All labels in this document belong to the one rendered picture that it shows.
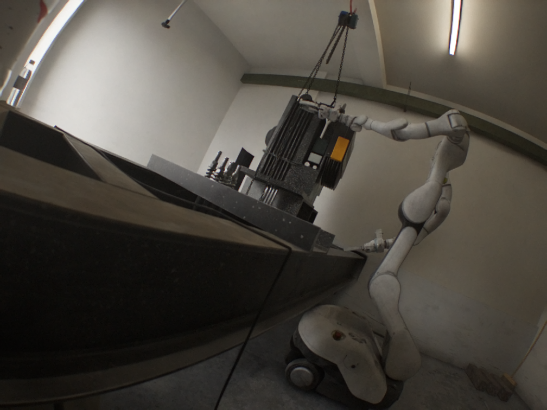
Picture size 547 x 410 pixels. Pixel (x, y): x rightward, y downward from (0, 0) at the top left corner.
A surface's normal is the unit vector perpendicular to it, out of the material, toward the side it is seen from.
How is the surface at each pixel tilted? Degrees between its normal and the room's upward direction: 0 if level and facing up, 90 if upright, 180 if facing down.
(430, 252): 90
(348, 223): 90
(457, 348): 90
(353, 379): 90
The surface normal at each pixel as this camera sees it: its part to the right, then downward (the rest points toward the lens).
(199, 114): 0.80, 0.35
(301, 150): -0.25, -0.14
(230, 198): -0.44, -0.22
